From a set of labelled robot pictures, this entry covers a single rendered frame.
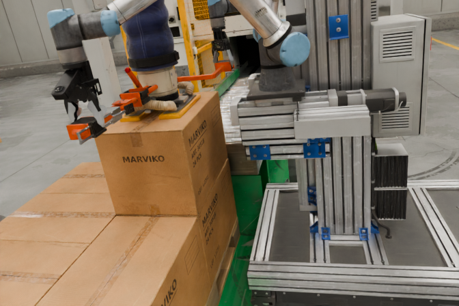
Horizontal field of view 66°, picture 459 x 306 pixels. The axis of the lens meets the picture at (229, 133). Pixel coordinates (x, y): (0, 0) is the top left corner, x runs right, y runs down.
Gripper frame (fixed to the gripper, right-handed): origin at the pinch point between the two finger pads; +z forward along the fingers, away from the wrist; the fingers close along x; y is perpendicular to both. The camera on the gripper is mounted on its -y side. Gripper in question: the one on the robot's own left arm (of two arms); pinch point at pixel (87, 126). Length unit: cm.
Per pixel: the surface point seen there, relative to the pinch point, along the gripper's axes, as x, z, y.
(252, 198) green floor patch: -22, 107, 133
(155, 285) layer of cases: -16, 53, -11
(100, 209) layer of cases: 32, 53, 35
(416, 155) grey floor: -151, 108, 199
